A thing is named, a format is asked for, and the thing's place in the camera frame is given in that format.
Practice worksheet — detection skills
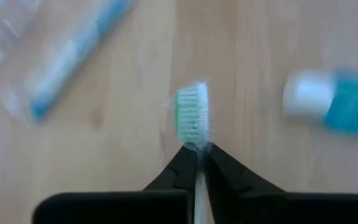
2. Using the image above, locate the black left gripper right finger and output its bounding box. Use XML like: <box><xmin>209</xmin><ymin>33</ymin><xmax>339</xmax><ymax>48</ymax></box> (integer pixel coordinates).
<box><xmin>204</xmin><ymin>142</ymin><xmax>288</xmax><ymax>196</ymax></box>

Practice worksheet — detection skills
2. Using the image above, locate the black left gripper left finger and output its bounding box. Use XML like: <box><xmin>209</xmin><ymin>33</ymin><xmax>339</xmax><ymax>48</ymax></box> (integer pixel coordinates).
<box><xmin>144</xmin><ymin>145</ymin><xmax>198</xmax><ymax>194</ymax></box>

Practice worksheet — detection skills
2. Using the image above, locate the green toothbrush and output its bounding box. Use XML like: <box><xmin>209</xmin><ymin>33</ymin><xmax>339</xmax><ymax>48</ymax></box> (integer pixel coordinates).
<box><xmin>174</xmin><ymin>80</ymin><xmax>216</xmax><ymax>224</ymax></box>

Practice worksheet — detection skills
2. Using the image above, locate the blue toothbrush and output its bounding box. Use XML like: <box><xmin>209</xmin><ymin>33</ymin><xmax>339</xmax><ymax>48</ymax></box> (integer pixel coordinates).
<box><xmin>1</xmin><ymin>0</ymin><xmax>139</xmax><ymax>124</ymax></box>

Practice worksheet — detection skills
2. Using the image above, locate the small blue mouthwash bottle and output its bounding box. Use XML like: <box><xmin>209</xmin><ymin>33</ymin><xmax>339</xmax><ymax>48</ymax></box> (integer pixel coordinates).
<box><xmin>282</xmin><ymin>67</ymin><xmax>358</xmax><ymax>138</ymax></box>

